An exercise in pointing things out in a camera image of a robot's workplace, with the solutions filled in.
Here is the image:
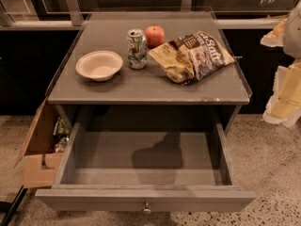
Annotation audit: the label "grey wooden drawer cabinet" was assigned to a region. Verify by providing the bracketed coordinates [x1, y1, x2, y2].
[48, 11, 251, 129]

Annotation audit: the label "brown cardboard box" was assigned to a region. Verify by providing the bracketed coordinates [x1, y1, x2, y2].
[15, 100, 63, 188]

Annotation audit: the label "metal window frame rail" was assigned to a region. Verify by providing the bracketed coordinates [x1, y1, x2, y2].
[0, 0, 301, 31]

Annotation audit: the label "grey top drawer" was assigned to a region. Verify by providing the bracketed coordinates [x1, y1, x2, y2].
[36, 124, 255, 212]

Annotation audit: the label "green white soda can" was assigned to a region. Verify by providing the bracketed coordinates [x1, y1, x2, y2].
[127, 28, 147, 70]

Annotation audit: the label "green snack bags in box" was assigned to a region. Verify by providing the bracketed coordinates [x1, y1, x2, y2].
[54, 117, 71, 153]

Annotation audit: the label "white paper bowl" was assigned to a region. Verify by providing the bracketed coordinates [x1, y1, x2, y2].
[75, 51, 123, 82]

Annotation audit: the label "yellow brown chip bag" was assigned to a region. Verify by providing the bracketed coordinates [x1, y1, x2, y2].
[149, 31, 234, 85]

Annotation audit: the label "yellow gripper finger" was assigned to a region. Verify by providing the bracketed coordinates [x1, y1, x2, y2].
[261, 19, 287, 47]
[262, 59, 301, 127]

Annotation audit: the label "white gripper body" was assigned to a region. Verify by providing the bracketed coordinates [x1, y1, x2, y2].
[283, 2, 301, 58]

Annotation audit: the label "red apple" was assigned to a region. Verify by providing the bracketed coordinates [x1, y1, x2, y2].
[145, 24, 165, 48]

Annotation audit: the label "black bar on floor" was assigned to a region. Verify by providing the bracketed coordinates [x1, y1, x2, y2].
[0, 186, 27, 226]

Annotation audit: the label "metal top drawer knob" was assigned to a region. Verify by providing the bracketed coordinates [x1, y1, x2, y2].
[142, 202, 151, 213]

